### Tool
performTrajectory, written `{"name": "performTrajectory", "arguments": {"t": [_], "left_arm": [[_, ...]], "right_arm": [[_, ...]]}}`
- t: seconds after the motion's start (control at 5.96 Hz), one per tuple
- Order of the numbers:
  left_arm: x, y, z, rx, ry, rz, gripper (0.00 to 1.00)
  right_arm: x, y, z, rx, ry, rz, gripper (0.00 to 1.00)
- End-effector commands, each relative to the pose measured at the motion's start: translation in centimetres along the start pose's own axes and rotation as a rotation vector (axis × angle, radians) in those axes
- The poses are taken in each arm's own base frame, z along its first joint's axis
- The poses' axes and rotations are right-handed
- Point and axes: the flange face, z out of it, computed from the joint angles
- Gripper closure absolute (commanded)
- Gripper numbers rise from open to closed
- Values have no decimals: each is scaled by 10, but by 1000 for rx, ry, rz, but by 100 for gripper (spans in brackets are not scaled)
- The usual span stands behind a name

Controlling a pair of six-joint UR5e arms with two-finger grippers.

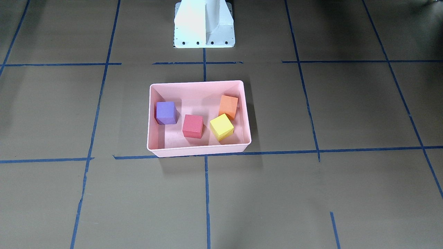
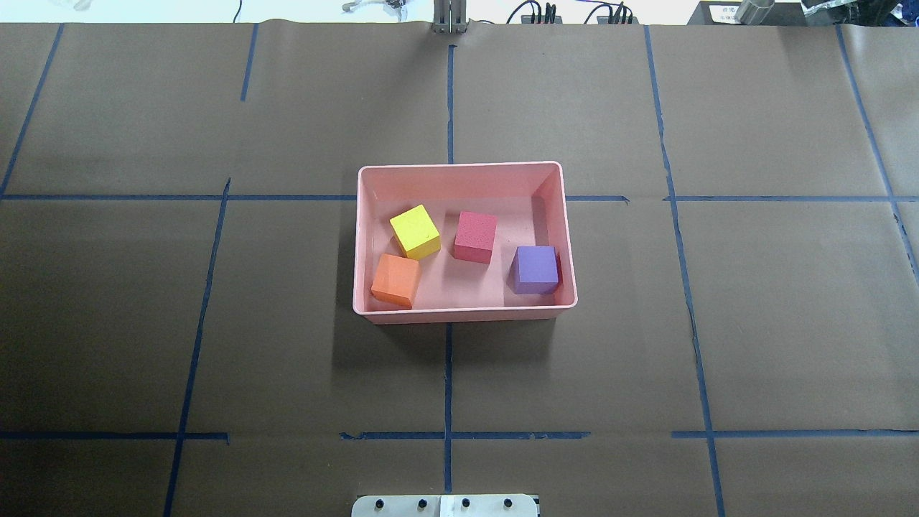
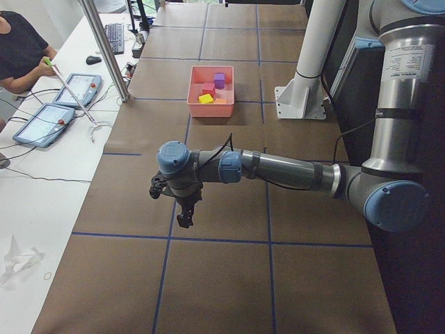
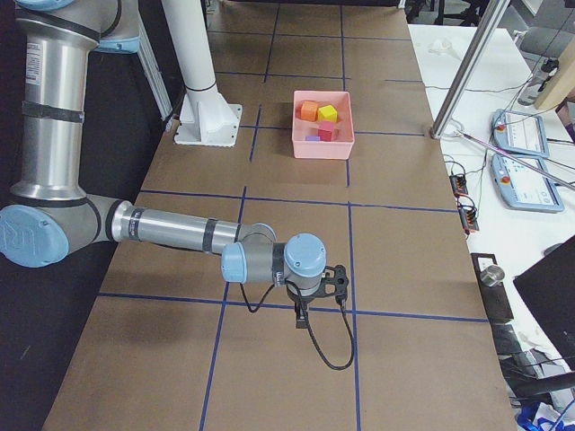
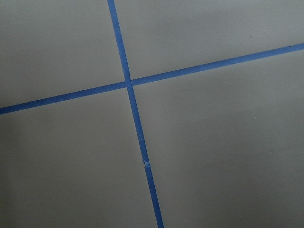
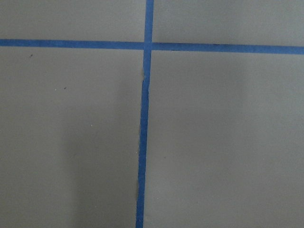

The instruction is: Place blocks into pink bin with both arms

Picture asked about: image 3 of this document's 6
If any crumpled white plastic piece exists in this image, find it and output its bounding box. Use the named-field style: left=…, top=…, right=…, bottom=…
left=1, top=234, right=45, bottom=287

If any black keyboard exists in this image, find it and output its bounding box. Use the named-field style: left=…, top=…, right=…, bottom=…
left=104, top=23, right=124, bottom=54

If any far teach pendant tablet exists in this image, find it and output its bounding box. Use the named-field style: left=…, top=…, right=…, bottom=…
left=53, top=73, right=102, bottom=109

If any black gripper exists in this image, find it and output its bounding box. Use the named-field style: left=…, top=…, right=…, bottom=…
left=170, top=186, right=202, bottom=228

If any orange foam block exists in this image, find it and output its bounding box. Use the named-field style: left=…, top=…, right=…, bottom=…
left=213, top=98, right=228, bottom=104

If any pink plastic bin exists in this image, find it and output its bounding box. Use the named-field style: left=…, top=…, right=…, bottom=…
left=187, top=65, right=235, bottom=118

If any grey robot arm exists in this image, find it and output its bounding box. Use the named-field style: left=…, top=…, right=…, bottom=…
left=149, top=1, right=444, bottom=232

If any metal cup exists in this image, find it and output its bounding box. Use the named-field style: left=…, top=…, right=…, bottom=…
left=134, top=33, right=145, bottom=45

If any purple foam block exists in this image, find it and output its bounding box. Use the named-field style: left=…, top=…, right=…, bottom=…
left=213, top=72, right=225, bottom=89

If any white grabber stick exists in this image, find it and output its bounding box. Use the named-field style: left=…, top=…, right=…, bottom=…
left=42, top=56, right=113, bottom=143

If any seated person in black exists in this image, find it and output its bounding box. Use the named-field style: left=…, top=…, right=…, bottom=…
left=1, top=10, right=57, bottom=95

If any yellow foam block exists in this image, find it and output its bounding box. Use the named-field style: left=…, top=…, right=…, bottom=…
left=198, top=93, right=214, bottom=104

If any red foam block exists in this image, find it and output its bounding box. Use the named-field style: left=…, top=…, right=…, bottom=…
left=202, top=82, right=216, bottom=97

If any black computer mouse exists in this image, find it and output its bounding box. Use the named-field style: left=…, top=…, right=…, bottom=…
left=86, top=56, right=102, bottom=65

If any white camera post base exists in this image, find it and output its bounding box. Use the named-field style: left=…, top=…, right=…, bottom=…
left=275, top=0, right=346, bottom=120

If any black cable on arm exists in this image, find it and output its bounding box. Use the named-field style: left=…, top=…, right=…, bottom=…
left=194, top=121, right=378, bottom=191

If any teach pendant tablet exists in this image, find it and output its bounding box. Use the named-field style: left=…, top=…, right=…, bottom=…
left=13, top=103, right=75, bottom=148
left=53, top=73, right=102, bottom=109

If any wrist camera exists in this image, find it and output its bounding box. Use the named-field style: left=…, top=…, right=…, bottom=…
left=149, top=171, right=171, bottom=199

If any aluminium frame post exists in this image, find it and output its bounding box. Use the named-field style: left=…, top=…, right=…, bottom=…
left=79, top=0, right=130, bottom=102

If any near teach pendant tablet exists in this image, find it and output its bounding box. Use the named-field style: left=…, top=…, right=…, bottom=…
left=13, top=103, right=75, bottom=148

